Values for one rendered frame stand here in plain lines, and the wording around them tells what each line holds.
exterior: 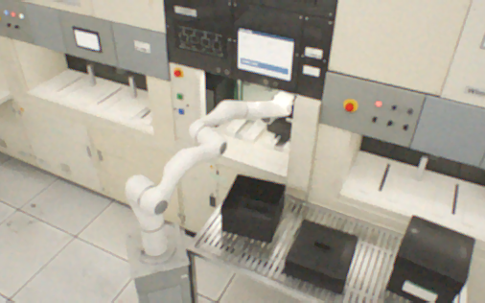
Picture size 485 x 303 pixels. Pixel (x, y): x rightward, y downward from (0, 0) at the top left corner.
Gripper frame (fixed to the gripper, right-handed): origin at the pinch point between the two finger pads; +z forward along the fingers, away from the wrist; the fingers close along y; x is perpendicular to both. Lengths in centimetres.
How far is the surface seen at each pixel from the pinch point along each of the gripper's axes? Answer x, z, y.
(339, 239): -35, -58, 58
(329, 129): 4.3, -30.0, 34.9
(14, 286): -122, -133, -127
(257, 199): -44, -47, 6
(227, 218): -34, -76, 4
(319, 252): -35, -71, 53
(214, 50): 32, -35, -30
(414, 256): -20, -64, 91
